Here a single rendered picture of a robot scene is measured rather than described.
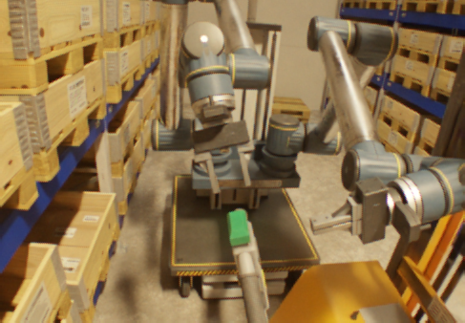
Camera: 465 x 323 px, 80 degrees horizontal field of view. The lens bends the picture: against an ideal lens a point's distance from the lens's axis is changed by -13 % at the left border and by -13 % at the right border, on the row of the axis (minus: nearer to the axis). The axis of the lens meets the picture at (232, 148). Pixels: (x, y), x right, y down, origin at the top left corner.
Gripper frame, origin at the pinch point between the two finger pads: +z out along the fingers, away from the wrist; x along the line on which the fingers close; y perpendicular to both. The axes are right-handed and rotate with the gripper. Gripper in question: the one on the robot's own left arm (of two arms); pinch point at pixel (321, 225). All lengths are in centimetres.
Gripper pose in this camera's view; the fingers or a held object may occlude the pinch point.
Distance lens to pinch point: 65.1
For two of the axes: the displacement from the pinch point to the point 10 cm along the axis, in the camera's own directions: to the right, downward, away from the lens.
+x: -2.0, -8.8, -4.3
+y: -0.8, -4.2, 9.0
